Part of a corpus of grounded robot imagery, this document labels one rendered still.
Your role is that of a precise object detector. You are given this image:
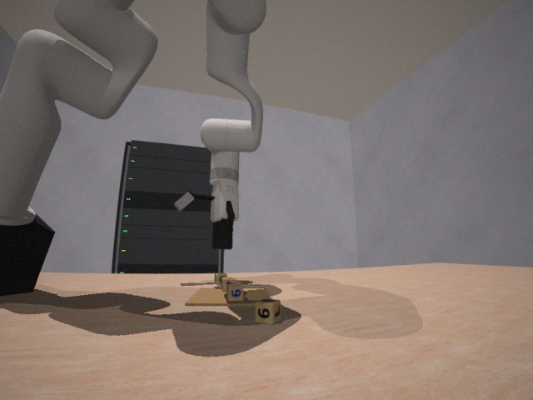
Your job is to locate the tan flat mat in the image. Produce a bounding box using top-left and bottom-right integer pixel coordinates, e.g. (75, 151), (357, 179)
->
(185, 287), (270, 306)

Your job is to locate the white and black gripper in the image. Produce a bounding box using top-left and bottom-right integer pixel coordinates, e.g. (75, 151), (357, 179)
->
(210, 178), (239, 249)

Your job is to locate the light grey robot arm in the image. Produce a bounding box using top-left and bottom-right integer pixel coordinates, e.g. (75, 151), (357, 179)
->
(0, 0), (267, 226)

